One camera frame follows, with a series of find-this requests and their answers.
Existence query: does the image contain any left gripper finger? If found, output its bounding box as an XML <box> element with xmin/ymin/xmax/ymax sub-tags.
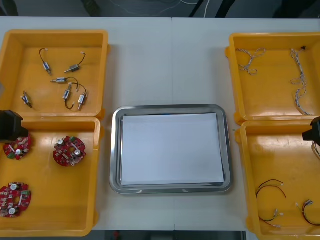
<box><xmin>0</xmin><ymin>127</ymin><xmax>29</xmax><ymax>144</ymax></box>
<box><xmin>0</xmin><ymin>109</ymin><xmax>24</xmax><ymax>128</ymax></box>

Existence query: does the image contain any small metal solenoid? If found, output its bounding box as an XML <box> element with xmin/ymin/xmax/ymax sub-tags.
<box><xmin>21</xmin><ymin>90</ymin><xmax>34</xmax><ymax>109</ymax></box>

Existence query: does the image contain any round red circuit board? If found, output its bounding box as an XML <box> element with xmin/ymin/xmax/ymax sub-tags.
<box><xmin>2</xmin><ymin>133</ymin><xmax>33</xmax><ymax>161</ymax></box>
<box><xmin>0</xmin><ymin>182</ymin><xmax>33</xmax><ymax>219</ymax></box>
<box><xmin>53</xmin><ymin>135</ymin><xmax>87</xmax><ymax>167</ymax></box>

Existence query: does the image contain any multicolour wire harness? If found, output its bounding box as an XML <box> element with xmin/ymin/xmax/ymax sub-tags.
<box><xmin>295</xmin><ymin>199</ymin><xmax>320</xmax><ymax>227</ymax></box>

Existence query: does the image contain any yellow-orange plastic bin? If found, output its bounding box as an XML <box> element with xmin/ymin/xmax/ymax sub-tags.
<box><xmin>0</xmin><ymin>116</ymin><xmax>105</xmax><ymax>238</ymax></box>
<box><xmin>0</xmin><ymin>29</ymin><xmax>111</xmax><ymax>120</ymax></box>
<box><xmin>224</xmin><ymin>31</ymin><xmax>320</xmax><ymax>123</ymax></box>
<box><xmin>234</xmin><ymin>119</ymin><xmax>320</xmax><ymax>240</ymax></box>

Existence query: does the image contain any long twisted blue-white harness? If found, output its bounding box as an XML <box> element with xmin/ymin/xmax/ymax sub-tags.
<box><xmin>289</xmin><ymin>45</ymin><xmax>312</xmax><ymax>116</ymax></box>

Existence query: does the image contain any group of small metal solenoids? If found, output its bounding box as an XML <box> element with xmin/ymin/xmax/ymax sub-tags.
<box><xmin>38</xmin><ymin>47</ymin><xmax>90</xmax><ymax>111</ymax></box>

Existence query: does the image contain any short twisted blue-white harness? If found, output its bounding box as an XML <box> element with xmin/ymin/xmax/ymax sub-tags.
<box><xmin>236</xmin><ymin>47</ymin><xmax>267</xmax><ymax>76</ymax></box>

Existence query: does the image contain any steel tray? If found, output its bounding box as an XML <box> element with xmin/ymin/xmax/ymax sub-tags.
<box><xmin>109</xmin><ymin>104</ymin><xmax>235</xmax><ymax>195</ymax></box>

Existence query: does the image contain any white paper sheet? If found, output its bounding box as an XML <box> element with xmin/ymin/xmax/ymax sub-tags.
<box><xmin>119</xmin><ymin>112</ymin><xmax>225</xmax><ymax>186</ymax></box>

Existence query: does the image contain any black stand leg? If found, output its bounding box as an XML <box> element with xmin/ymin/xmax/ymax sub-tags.
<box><xmin>215</xmin><ymin>0</ymin><xmax>236</xmax><ymax>18</ymax></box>
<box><xmin>189</xmin><ymin>0</ymin><xmax>205</xmax><ymax>18</ymax></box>

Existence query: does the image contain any thin loose wire harness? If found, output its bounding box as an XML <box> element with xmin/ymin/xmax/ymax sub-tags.
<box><xmin>310</xmin><ymin>141</ymin><xmax>320</xmax><ymax>161</ymax></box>

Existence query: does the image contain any red-black wire harness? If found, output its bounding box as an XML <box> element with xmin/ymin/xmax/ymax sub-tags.
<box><xmin>255</xmin><ymin>179</ymin><xmax>287</xmax><ymax>200</ymax></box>

